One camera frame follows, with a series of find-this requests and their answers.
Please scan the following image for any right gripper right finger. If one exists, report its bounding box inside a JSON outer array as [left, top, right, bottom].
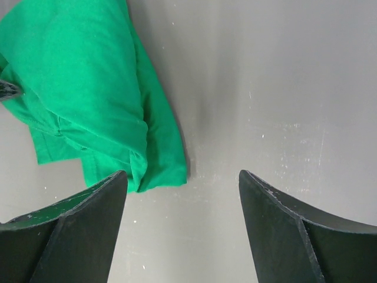
[[239, 170, 376, 282]]

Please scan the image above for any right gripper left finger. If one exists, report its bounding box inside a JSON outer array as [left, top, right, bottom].
[[1, 170, 128, 282]]

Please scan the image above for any green t shirt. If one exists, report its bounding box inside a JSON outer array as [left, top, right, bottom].
[[1, 1, 187, 193]]

